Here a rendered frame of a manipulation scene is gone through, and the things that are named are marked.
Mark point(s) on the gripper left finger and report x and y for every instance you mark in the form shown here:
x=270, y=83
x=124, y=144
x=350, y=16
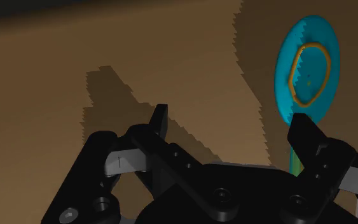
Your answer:
x=163, y=149

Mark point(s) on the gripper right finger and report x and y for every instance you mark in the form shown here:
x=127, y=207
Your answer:
x=319, y=155

